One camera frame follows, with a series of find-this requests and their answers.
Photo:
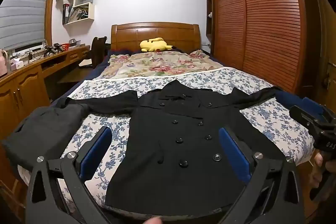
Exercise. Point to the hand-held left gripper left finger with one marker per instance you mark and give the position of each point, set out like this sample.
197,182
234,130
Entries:
96,151

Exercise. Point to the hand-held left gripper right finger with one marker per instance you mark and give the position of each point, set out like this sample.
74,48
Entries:
235,157

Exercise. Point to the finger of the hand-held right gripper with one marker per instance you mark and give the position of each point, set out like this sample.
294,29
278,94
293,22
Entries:
302,115
312,106

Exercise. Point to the black button coat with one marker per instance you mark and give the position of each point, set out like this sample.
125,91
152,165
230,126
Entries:
178,161

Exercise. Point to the person's right hand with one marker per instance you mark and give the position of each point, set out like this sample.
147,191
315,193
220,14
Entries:
318,161

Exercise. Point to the person's left hand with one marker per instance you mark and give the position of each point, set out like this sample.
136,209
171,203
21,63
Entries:
154,220

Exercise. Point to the blue floral bed sheet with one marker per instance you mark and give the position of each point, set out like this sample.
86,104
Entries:
262,119

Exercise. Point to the dark grey folded garment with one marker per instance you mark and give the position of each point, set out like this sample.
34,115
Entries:
44,129

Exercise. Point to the wooden door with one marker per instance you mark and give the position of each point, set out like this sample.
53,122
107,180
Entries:
320,29

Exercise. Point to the wooden slatted wardrobe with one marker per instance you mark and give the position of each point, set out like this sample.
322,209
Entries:
262,29

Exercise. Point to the wooden desk with cabinets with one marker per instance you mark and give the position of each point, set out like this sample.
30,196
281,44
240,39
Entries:
26,87

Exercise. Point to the dark wooden chair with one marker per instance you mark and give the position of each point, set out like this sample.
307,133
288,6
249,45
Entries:
98,52

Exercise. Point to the pink floral quilt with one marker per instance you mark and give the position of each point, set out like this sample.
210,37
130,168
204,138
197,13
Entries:
162,66

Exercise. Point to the red basket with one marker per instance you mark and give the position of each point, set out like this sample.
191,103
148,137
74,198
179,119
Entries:
65,47

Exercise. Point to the yellow plush toy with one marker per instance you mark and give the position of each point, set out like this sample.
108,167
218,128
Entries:
153,45

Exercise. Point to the pink kettle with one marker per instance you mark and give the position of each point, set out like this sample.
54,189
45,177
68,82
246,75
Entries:
3,64

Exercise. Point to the wooden headboard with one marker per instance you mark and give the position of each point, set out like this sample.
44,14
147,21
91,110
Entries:
157,32

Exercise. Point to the grey window blind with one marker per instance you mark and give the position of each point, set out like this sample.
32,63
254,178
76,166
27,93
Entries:
23,11

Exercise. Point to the white wall shelf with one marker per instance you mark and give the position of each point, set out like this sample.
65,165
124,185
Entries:
88,10

